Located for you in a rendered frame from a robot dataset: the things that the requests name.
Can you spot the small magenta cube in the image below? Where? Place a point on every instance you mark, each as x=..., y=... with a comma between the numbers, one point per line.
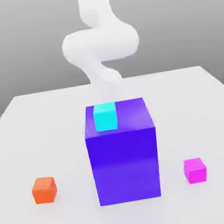
x=195, y=171

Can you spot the small cyan cube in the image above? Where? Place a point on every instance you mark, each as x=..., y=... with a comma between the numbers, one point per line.
x=105, y=117

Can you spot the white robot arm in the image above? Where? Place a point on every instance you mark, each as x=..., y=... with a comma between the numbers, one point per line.
x=100, y=44

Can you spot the small orange cube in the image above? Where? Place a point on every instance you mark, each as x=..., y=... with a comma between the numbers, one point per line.
x=44, y=190

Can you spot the large purple box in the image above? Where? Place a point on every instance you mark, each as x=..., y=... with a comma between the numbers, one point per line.
x=124, y=163

